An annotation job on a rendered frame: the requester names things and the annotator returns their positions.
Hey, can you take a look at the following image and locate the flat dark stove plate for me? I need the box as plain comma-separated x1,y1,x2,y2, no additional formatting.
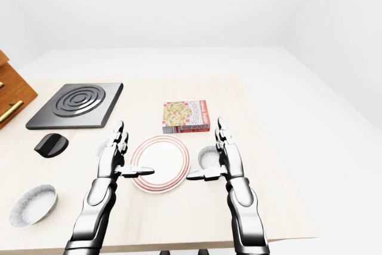
25,82,124,131

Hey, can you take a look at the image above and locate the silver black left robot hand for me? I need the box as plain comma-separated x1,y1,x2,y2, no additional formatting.
97,120,155,179

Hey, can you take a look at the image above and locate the wooden cabinet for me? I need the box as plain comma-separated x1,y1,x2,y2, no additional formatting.
0,49,39,131

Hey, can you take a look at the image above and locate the wooden cabinet drawer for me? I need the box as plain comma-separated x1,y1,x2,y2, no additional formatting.
0,93,39,131

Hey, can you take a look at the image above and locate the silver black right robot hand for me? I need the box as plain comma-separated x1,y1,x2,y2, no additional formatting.
186,116,247,182

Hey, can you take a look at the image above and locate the round black knob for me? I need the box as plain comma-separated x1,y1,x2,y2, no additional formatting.
33,133,69,159

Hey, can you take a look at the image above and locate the white speckled bowl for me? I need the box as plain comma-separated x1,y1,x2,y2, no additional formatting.
198,145,221,170
9,184,58,228
94,140,109,158

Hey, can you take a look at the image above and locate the printed cookies box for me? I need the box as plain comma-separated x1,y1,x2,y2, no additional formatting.
162,100,211,134

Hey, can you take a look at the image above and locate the white plate with red rings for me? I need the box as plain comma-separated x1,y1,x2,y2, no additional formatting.
130,134,192,194

